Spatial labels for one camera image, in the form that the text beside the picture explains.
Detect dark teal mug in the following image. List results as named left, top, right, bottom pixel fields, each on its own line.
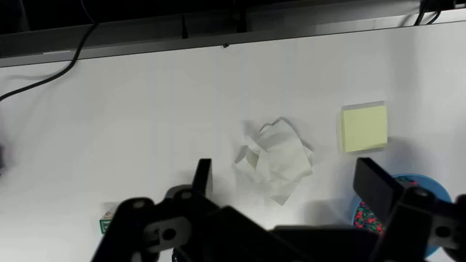
left=98, top=202, right=121, bottom=236

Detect aluminium rail frame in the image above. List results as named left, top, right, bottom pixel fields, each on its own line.
left=0, top=0, right=466, bottom=70

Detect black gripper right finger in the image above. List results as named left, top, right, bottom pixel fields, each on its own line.
left=353, top=157, right=466, bottom=262

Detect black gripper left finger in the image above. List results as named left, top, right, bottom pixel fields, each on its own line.
left=91, top=157, right=223, bottom=262

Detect blue bowl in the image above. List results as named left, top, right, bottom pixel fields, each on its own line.
left=350, top=173, right=455, bottom=259

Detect colourful beads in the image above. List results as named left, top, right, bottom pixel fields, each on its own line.
left=354, top=176, right=418, bottom=236

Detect white paper towel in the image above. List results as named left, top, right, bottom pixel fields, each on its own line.
left=233, top=116, right=316, bottom=207

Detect yellow sticky note pad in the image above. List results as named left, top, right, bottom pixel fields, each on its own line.
left=340, top=100, right=391, bottom=154

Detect black cable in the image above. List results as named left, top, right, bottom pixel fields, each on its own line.
left=413, top=0, right=459, bottom=26
left=0, top=0, right=104, bottom=103

